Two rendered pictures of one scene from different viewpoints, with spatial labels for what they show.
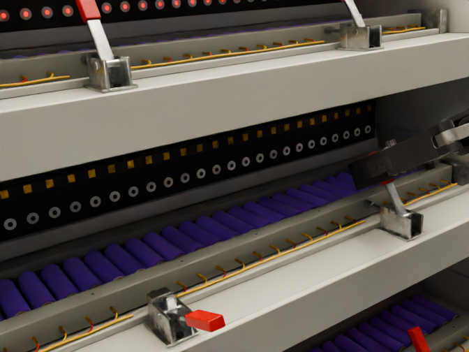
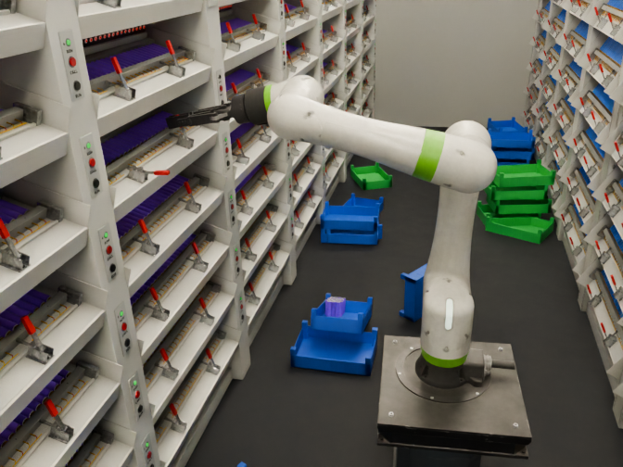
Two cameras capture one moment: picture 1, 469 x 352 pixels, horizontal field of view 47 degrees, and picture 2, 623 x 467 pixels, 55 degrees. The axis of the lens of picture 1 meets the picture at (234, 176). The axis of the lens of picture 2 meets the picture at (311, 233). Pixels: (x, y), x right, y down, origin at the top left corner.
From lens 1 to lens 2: 114 cm
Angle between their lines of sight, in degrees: 48
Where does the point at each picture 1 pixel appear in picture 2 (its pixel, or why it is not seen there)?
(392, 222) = (183, 142)
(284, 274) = (157, 161)
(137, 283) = (120, 164)
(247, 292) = (150, 167)
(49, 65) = (98, 85)
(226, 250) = (138, 152)
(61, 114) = (124, 109)
